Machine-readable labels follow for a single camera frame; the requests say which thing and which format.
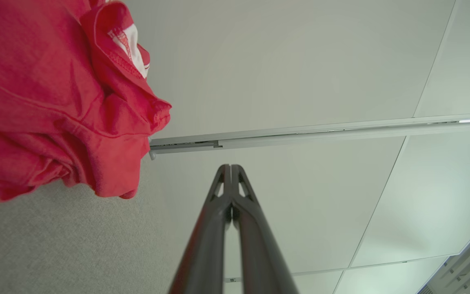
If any grey aluminium post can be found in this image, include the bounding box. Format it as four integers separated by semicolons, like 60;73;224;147
149;112;470;160

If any red white basketball jersey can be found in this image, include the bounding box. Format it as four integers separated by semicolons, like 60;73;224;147
0;0;173;209

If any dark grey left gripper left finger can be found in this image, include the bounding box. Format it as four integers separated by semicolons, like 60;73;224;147
169;164;232;294

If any grey metal frame rail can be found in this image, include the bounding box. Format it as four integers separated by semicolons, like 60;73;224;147
417;212;470;294

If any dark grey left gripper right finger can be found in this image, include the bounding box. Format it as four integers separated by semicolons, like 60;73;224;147
232;165;299;294

